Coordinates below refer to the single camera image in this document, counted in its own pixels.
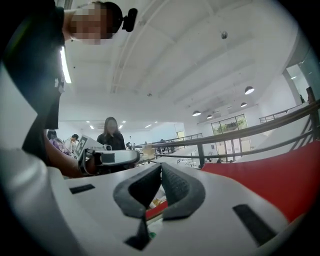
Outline black head camera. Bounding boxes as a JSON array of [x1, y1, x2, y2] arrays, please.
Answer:
[[121, 7, 139, 33]]

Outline person's black shirt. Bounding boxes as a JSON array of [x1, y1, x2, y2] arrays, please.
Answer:
[[3, 0, 67, 166]]

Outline person's left forearm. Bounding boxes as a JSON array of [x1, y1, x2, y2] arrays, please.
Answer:
[[43, 135, 86, 179]]

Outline person's head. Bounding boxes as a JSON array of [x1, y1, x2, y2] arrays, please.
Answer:
[[63, 0, 124, 46]]

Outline black metal railing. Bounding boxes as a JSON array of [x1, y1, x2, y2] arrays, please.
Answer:
[[133, 98, 320, 169], [153, 132, 204, 154]]

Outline long ceiling light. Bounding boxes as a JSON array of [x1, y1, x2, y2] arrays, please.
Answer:
[[59, 45, 73, 85]]

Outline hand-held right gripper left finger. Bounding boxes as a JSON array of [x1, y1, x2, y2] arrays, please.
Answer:
[[0, 148, 164, 256]]

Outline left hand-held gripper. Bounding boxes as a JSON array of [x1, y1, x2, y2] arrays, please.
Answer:
[[74, 134, 141, 176]]

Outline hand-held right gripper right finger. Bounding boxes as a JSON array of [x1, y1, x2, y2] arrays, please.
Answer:
[[146, 162, 301, 256]]

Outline glass entrance doors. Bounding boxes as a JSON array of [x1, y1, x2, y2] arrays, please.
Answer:
[[210, 113, 249, 156]]

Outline black stair railing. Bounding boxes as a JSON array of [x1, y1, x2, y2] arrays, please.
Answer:
[[258, 103, 314, 125]]

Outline red tablecloth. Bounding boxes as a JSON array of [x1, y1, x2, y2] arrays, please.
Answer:
[[146, 140, 320, 224]]

